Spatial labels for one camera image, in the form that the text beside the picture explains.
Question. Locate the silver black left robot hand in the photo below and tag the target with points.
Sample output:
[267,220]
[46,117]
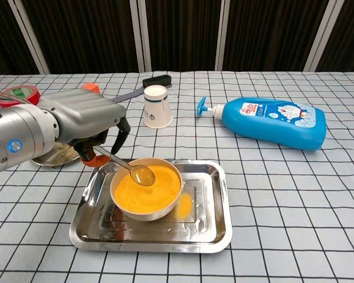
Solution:
[85,112]

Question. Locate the silver metal spoon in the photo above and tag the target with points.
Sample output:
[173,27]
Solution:
[143,177]

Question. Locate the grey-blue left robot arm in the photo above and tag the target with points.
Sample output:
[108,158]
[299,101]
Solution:
[23,132]

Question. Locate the round steel dish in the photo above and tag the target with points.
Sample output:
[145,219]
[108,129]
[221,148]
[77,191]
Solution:
[56,157]

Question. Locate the bowl of orange powder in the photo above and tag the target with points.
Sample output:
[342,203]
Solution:
[147,200]

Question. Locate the rectangular stainless steel tray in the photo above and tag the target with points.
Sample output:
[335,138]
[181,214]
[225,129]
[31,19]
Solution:
[206,237]

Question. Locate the orange cube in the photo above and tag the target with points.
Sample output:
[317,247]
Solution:
[91,87]

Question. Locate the red tape roll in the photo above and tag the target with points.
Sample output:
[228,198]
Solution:
[23,92]

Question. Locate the white paper cup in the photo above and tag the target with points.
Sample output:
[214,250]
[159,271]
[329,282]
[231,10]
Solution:
[157,112]

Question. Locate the blue pump bottle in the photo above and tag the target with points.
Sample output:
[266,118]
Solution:
[268,123]

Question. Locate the white checkered tablecloth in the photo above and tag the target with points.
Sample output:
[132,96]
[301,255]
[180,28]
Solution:
[283,206]

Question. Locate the white partition frame post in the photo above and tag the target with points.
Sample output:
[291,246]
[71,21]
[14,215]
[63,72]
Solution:
[140,35]
[321,38]
[29,38]
[222,35]

